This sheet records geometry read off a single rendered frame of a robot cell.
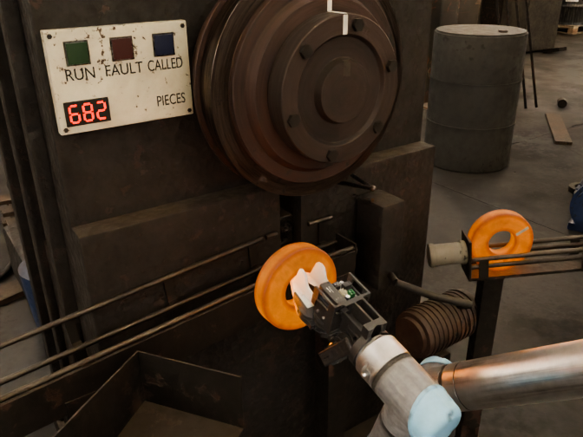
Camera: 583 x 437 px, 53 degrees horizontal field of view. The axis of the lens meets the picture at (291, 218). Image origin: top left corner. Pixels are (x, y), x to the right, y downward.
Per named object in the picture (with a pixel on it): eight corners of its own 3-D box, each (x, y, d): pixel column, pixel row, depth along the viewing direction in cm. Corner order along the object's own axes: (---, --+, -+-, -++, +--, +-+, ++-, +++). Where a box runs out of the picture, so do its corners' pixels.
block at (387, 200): (350, 275, 157) (354, 192, 147) (373, 267, 161) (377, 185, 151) (377, 293, 149) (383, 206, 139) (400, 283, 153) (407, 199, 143)
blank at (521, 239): (484, 275, 149) (488, 282, 146) (455, 231, 143) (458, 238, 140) (539, 242, 146) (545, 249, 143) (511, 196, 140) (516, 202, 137)
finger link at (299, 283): (296, 249, 99) (328, 283, 93) (291, 275, 102) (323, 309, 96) (281, 254, 97) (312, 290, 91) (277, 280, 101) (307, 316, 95)
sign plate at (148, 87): (58, 133, 106) (39, 29, 98) (189, 111, 119) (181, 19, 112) (62, 136, 104) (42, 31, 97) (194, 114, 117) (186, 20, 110)
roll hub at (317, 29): (269, 169, 112) (265, 16, 100) (378, 143, 126) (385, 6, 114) (284, 178, 108) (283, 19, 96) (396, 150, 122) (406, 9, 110)
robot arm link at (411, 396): (414, 463, 79) (435, 425, 74) (363, 401, 85) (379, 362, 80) (452, 440, 83) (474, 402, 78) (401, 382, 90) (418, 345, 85)
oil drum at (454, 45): (404, 156, 417) (414, 26, 380) (460, 141, 448) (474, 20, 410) (470, 180, 373) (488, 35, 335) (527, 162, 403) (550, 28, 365)
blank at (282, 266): (246, 260, 96) (257, 268, 94) (322, 229, 103) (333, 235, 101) (259, 335, 103) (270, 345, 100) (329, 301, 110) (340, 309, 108)
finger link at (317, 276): (311, 244, 100) (343, 277, 94) (306, 269, 104) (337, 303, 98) (296, 249, 99) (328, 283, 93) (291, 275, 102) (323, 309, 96)
